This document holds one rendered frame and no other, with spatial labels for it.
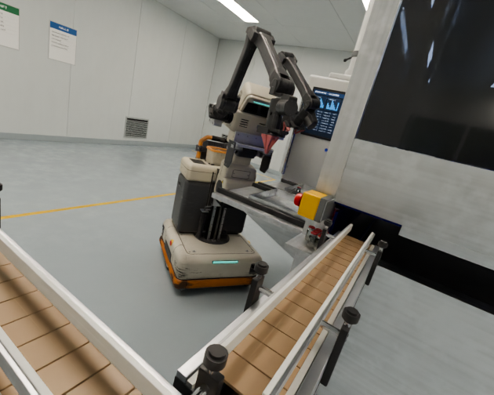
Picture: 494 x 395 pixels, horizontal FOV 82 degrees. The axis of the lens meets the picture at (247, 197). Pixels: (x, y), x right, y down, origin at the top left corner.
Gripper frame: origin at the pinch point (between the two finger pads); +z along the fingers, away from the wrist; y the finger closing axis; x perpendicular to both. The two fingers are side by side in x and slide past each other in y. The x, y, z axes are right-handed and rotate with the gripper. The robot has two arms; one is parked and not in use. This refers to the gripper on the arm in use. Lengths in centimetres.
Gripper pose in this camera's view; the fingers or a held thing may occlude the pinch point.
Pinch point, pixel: (266, 151)
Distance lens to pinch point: 112.5
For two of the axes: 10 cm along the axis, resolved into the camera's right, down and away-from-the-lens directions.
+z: -2.1, 9.5, 2.5
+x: 5.2, -1.0, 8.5
